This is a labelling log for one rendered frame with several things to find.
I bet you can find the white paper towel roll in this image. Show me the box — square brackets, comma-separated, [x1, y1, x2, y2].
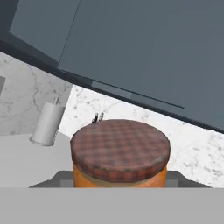
[29, 96, 66, 147]

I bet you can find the orange jam jar checkered lid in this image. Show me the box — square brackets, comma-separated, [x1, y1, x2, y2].
[69, 118, 172, 189]

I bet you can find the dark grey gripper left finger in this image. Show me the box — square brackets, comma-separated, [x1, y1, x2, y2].
[29, 171, 75, 189]

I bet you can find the grey blue cabinet door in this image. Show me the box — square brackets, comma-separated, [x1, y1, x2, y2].
[57, 0, 224, 131]
[9, 0, 81, 63]

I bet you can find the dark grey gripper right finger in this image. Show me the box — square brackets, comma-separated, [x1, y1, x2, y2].
[165, 170, 212, 189]

